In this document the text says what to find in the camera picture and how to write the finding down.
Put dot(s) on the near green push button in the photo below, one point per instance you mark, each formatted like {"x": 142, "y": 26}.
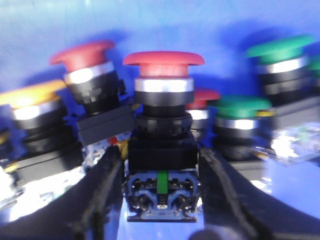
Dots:
{"x": 236, "y": 125}

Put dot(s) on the yellow mushroom push button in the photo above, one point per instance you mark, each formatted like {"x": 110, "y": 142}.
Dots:
{"x": 51, "y": 147}

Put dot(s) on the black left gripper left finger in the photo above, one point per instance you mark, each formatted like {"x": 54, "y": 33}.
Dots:
{"x": 90, "y": 210}

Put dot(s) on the red mushroom push button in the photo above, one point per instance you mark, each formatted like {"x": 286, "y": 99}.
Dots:
{"x": 162, "y": 181}

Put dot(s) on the blue crate front left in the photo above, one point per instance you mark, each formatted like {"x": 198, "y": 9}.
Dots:
{"x": 220, "y": 31}

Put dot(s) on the far green push button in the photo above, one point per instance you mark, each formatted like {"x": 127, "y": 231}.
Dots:
{"x": 281, "y": 66}

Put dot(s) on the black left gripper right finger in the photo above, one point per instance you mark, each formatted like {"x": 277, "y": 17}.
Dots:
{"x": 234, "y": 209}

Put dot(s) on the tilted red push button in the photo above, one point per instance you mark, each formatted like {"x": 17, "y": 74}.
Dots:
{"x": 94, "y": 83}

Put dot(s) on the small rear red button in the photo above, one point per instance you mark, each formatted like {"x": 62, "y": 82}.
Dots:
{"x": 199, "y": 111}

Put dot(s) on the edge green push button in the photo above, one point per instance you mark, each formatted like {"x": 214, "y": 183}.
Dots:
{"x": 314, "y": 67}

